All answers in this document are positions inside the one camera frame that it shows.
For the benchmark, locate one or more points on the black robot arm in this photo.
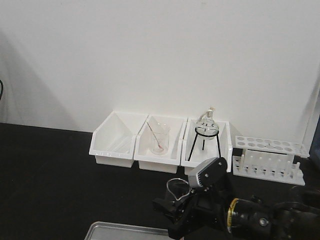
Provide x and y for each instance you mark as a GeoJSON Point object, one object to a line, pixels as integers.
{"type": "Point", "coordinates": [254, 220]}

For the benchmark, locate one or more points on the glass stirring rod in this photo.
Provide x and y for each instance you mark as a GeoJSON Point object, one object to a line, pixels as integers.
{"type": "Point", "coordinates": [155, 137]}

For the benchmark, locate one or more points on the white test tube rack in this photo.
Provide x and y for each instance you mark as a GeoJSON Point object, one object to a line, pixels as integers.
{"type": "Point", "coordinates": [269, 160]}

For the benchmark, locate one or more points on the white storage bin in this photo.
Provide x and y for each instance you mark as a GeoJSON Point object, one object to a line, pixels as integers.
{"type": "Point", "coordinates": [210, 149]}
{"type": "Point", "coordinates": [113, 142]}
{"type": "Point", "coordinates": [169, 162]}

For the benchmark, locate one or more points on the silver metal tray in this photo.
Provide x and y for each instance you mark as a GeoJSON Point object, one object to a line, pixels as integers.
{"type": "Point", "coordinates": [116, 231]}

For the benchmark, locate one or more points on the left white storage bin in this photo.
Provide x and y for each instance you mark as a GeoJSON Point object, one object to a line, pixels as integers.
{"type": "Point", "coordinates": [113, 142]}

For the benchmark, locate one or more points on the middle white storage bin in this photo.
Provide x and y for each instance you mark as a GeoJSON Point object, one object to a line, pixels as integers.
{"type": "Point", "coordinates": [169, 162]}

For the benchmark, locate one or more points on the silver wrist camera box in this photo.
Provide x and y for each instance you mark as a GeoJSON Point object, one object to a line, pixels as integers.
{"type": "Point", "coordinates": [207, 172]}

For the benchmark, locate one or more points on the round bottom glass flask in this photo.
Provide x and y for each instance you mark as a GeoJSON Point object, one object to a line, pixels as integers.
{"type": "Point", "coordinates": [206, 127]}

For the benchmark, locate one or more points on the black wire tripod stand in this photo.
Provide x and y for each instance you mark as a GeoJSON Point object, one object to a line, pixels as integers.
{"type": "Point", "coordinates": [203, 140]}

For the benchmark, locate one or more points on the right white storage bin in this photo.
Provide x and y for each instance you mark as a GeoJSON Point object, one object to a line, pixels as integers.
{"type": "Point", "coordinates": [210, 149]}

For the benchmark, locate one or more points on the clear glass beaker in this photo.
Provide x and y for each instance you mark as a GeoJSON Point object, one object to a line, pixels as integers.
{"type": "Point", "coordinates": [177, 190]}

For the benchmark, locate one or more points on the dark blue box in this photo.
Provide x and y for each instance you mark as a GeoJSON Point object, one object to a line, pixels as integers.
{"type": "Point", "coordinates": [314, 153]}

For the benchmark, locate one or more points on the glass beaker in bin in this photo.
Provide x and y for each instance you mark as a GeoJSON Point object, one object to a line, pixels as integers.
{"type": "Point", "coordinates": [161, 131]}

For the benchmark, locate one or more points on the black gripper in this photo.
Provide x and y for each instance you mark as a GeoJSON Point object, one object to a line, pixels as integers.
{"type": "Point", "coordinates": [207, 206]}

